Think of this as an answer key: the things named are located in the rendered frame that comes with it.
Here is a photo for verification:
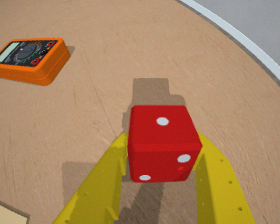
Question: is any red die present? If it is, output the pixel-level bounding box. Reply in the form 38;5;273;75
127;105;203;182

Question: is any orange digital multimeter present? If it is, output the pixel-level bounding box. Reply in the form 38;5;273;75
0;38;71;86

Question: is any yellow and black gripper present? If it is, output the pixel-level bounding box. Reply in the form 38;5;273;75
52;131;256;224

